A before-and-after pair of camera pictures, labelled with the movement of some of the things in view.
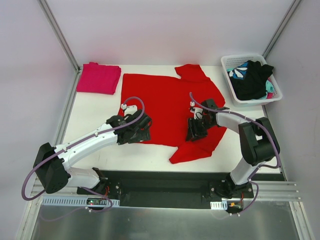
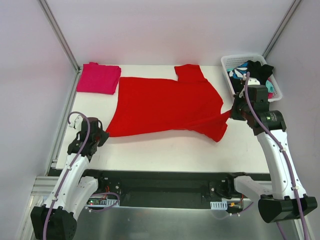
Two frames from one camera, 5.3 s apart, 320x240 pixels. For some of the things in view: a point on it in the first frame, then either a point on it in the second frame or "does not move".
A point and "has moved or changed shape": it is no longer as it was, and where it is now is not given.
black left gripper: x=141 y=130 → x=100 y=136
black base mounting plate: x=165 y=189 does not move
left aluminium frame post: x=62 y=40 does not move
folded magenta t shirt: x=98 y=79 does not move
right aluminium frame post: x=293 y=6 does not move
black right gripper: x=196 y=128 → x=236 y=112
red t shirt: x=167 y=105 has moved or changed shape
